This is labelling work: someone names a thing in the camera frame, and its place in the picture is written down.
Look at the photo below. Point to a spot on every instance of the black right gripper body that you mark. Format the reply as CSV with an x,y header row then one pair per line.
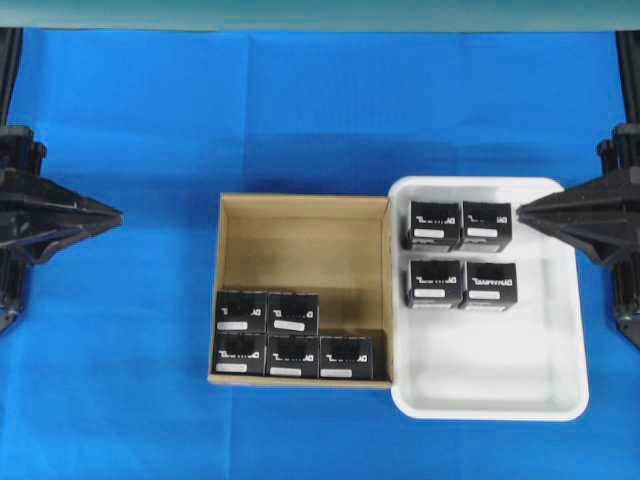
x,y
619,157

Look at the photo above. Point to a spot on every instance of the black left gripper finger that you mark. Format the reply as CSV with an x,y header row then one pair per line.
x,y
41,239
29,190

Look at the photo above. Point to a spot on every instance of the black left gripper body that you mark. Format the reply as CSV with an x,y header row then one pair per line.
x,y
21,161

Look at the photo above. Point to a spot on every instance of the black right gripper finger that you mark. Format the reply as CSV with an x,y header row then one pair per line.
x,y
609,193
601,251

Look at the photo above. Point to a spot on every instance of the black box carton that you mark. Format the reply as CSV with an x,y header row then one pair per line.
x,y
291,313
346,358
240,354
240,311
293,356

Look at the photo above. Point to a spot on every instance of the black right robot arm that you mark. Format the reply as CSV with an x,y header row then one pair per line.
x,y
600,218

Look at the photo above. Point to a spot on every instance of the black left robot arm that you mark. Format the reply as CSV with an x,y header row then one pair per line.
x,y
39,217

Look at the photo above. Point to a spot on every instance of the black box tray top-right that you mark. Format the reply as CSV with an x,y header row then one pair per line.
x,y
485,227

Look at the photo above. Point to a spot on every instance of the black box tray bottom-right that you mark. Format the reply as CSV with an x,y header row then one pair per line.
x,y
489,286

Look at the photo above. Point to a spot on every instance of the black box tray top-left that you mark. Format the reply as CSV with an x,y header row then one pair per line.
x,y
433,226

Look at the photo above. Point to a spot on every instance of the black box tray bottom-left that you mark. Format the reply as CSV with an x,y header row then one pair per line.
x,y
434,284

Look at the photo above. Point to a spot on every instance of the brown cardboard box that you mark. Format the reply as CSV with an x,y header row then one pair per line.
x,y
337,247

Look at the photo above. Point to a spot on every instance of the blue table cloth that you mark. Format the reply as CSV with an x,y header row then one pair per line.
x,y
104,376

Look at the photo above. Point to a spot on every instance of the white plastic tray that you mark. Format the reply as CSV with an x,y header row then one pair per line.
x,y
525,363

